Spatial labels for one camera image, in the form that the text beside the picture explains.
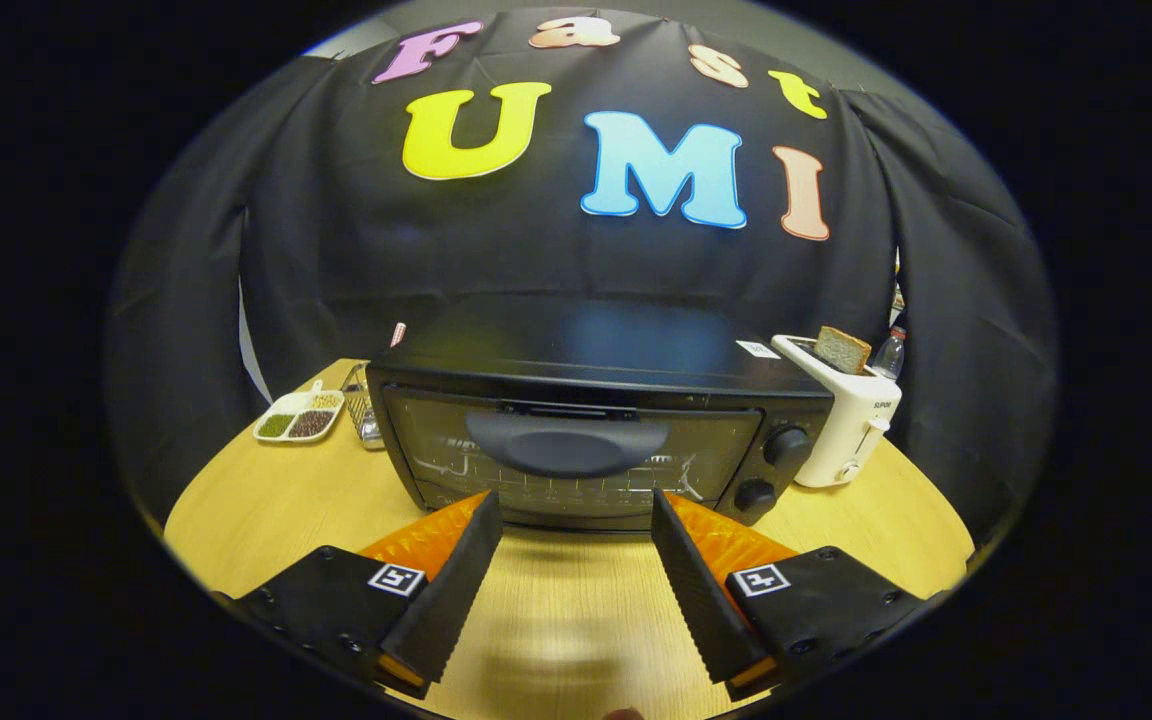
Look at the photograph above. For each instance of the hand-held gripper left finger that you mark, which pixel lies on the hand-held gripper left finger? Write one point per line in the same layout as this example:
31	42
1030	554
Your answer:
451	600

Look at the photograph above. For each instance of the black toaster oven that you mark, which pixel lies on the black toaster oven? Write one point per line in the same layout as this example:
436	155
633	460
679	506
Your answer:
576	445

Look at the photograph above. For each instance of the clear plastic water bottle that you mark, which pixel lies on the clear plastic water bottle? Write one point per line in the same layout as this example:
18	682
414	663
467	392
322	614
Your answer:
890	356

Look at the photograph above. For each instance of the white bread toaster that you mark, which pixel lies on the white bread toaster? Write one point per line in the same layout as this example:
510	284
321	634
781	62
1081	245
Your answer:
846	430

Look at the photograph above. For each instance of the white divided dish with beans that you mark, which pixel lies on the white divided dish with beans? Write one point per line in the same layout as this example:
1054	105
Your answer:
298	420

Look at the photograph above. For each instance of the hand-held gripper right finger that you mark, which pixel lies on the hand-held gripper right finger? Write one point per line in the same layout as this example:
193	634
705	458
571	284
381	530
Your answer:
701	600

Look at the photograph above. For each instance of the pink straw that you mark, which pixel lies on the pink straw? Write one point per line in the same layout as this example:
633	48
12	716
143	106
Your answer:
398	334

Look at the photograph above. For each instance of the brown bread slice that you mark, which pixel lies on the brown bread slice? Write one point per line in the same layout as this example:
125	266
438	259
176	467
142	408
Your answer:
842	350

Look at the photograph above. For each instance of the clear glass container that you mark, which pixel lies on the clear glass container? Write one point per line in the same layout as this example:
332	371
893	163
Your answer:
364	410

